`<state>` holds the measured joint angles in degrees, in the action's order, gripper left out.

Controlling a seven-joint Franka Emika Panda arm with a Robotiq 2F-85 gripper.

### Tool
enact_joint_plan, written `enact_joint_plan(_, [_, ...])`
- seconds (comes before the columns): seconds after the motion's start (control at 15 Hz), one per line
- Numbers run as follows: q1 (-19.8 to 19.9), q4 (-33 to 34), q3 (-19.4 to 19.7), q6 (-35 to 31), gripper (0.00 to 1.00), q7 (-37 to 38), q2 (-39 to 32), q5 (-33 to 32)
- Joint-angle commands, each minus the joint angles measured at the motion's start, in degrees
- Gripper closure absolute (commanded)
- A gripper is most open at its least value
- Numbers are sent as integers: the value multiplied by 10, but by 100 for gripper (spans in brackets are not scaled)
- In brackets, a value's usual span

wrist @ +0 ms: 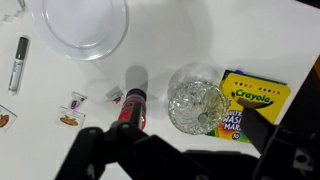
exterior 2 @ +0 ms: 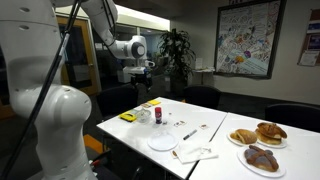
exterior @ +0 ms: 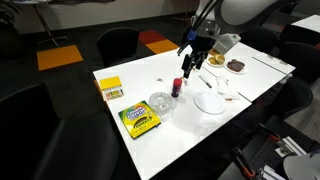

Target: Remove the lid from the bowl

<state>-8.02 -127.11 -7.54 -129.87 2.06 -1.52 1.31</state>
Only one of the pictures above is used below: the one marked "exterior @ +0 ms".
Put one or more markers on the yellow Crayola markers box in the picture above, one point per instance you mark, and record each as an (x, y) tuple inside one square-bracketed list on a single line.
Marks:
[(138, 120)]

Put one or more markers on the empty white plate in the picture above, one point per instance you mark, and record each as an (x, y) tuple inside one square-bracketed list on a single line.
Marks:
[(210, 103)]

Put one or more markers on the golden crossed bun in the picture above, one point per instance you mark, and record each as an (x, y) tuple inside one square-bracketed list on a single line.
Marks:
[(213, 51)]

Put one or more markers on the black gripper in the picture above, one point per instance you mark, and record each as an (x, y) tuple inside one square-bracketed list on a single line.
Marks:
[(201, 45)]

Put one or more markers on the white plate with bread rolls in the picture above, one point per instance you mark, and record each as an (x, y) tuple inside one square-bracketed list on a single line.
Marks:
[(216, 65)]

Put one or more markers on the small white sachet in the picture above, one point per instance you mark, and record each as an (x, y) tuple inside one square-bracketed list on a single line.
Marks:
[(160, 80), (185, 82)]

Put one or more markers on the grey rounded dome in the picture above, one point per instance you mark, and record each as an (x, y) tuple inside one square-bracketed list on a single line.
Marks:
[(301, 166)]

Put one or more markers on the plain yellow box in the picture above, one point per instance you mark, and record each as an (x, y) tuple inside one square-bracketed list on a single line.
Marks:
[(110, 83)]

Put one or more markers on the black office chair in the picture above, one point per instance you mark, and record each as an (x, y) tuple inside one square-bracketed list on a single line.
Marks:
[(118, 45), (293, 96), (66, 146), (260, 40), (300, 56)]

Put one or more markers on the purple bottle with red cap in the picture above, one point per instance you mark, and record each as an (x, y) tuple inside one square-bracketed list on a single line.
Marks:
[(176, 88)]

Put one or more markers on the small white side table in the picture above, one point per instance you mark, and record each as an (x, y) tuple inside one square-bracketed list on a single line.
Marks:
[(45, 23)]

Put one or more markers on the white plate with chocolate bread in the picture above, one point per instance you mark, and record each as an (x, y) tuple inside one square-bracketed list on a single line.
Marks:
[(241, 71)]

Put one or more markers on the golden bread roll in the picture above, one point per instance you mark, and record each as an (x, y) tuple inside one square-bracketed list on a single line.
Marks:
[(220, 58), (212, 61)]

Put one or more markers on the black and white marker pen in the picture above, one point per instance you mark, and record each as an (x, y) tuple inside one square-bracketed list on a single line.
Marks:
[(205, 81)]

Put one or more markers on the small brown oval piece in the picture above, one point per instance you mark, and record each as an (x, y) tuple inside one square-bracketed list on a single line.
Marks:
[(228, 99)]

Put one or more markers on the green potted plant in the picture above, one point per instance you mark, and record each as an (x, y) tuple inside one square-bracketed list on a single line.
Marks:
[(6, 11)]

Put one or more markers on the chocolate crossed bread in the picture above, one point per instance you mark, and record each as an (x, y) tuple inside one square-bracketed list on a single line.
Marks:
[(236, 65)]

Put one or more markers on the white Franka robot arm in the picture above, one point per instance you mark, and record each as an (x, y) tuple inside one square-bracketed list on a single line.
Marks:
[(246, 13)]

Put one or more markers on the clear glass bowl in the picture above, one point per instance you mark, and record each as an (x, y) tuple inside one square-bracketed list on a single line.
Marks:
[(161, 99)]

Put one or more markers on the cut glass bowl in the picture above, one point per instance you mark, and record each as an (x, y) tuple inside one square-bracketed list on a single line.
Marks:
[(165, 115)]

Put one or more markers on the black perforated mounting board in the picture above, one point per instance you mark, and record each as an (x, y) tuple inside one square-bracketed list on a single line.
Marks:
[(263, 155)]

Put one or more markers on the clear bagged white napkin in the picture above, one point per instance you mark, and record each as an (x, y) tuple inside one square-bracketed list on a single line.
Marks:
[(226, 87)]

